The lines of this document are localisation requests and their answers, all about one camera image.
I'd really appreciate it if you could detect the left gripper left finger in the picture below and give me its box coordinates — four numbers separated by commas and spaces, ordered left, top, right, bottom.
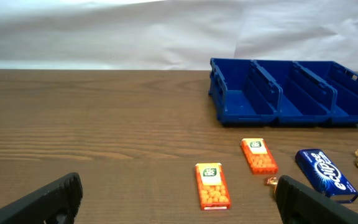
0, 172, 84, 224

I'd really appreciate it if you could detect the blue candy pack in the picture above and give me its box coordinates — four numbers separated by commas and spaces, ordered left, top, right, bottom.
295, 148, 358, 204

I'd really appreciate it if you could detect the blue tray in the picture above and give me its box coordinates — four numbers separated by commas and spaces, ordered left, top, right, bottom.
208, 57, 358, 127

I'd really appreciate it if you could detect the orange candy box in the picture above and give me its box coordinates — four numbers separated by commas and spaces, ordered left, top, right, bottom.
195, 162, 232, 211
240, 138, 279, 175

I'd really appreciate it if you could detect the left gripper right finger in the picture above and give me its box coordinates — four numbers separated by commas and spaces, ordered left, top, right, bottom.
274, 174, 358, 224

